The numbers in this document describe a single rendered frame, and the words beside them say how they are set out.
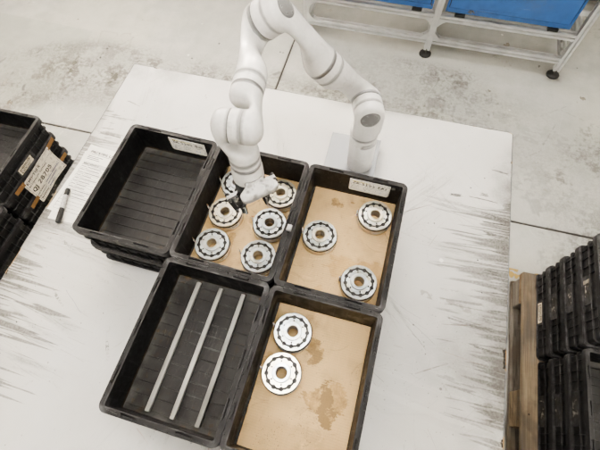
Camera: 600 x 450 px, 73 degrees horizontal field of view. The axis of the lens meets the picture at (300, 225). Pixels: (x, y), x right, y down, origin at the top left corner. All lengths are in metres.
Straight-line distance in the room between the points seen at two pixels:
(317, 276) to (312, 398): 0.33
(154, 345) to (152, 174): 0.56
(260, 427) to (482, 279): 0.82
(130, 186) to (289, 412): 0.86
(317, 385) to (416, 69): 2.31
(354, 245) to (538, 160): 1.72
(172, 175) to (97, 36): 2.19
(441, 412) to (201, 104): 1.39
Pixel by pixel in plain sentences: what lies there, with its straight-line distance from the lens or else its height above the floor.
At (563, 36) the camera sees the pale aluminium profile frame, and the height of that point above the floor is 0.29.
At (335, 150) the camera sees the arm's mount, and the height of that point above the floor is 0.73.
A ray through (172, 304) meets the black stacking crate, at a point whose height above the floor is 0.83.
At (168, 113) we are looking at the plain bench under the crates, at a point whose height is 0.70.
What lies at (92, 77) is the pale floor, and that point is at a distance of 3.19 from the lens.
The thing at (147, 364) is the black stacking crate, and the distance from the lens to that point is 1.21.
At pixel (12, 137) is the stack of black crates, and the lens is 2.31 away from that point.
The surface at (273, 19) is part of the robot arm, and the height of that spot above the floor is 1.36.
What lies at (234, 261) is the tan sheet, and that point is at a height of 0.83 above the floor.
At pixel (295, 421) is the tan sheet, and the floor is 0.83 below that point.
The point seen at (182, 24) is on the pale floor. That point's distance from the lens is 3.37.
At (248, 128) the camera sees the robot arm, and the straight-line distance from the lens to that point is 0.80.
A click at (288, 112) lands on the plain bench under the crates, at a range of 1.69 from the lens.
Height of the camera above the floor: 1.95
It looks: 63 degrees down
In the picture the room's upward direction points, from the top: 2 degrees counter-clockwise
